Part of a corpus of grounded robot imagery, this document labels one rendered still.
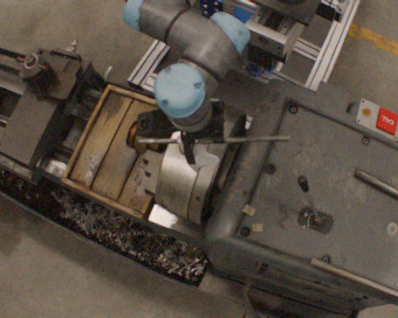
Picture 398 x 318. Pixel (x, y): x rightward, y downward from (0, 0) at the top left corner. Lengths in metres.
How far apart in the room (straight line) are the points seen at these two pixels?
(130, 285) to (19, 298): 0.65
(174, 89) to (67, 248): 1.86
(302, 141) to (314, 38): 1.45
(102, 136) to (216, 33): 0.92
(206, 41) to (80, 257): 1.85
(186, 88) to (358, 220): 0.60
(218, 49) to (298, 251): 0.54
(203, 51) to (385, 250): 0.67
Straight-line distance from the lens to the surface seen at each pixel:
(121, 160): 1.64
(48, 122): 1.67
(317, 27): 2.69
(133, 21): 0.89
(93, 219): 1.92
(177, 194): 1.28
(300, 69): 2.53
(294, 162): 1.22
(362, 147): 1.26
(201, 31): 0.83
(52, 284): 2.57
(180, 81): 0.78
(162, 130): 0.97
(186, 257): 1.87
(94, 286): 2.50
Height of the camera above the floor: 2.40
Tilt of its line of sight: 71 degrees down
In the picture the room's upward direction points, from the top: 11 degrees counter-clockwise
